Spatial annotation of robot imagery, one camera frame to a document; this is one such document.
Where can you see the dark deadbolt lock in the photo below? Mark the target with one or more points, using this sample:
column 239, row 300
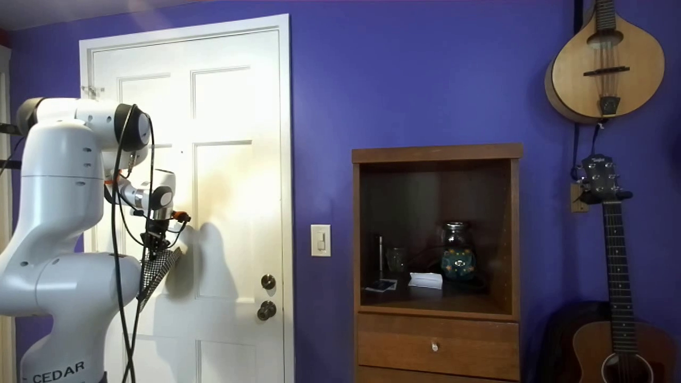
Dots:
column 268, row 281

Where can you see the white panelled door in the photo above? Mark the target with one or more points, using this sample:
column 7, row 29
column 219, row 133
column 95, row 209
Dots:
column 227, row 107

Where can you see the white light switch plate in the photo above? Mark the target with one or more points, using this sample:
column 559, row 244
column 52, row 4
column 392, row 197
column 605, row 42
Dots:
column 321, row 241

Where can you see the acoustic guitar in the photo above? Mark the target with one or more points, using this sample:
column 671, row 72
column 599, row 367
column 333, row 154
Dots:
column 620, row 284

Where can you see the small metal stand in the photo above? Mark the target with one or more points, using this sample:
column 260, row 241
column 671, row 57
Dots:
column 379, row 281

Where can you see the dark round door knob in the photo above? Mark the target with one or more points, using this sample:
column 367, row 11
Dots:
column 268, row 312

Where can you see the white folded object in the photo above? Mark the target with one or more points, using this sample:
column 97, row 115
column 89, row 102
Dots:
column 426, row 279

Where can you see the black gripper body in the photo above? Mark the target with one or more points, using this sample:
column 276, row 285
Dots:
column 158, row 237

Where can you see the black tripod stand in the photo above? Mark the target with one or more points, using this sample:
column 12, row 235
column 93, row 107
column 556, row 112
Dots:
column 10, row 146

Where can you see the dark patterned vase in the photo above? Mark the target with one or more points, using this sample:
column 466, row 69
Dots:
column 459, row 258

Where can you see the round drawer knob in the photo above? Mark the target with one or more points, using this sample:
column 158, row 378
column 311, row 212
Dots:
column 436, row 348

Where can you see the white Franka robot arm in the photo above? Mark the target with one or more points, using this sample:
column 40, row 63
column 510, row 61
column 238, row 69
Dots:
column 57, row 214

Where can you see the metal door hook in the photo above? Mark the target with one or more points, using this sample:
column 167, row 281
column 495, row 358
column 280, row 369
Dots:
column 93, row 90

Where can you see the brown wooden cabinet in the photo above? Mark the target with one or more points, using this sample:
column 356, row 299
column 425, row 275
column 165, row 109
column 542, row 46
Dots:
column 438, row 333

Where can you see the wooden mandolin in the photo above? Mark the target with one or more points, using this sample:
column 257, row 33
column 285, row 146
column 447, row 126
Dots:
column 607, row 71

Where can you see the dark drinking glass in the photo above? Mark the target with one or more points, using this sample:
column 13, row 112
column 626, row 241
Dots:
column 396, row 267

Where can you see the tan guitar tag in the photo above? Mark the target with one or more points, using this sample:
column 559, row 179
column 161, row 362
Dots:
column 577, row 198

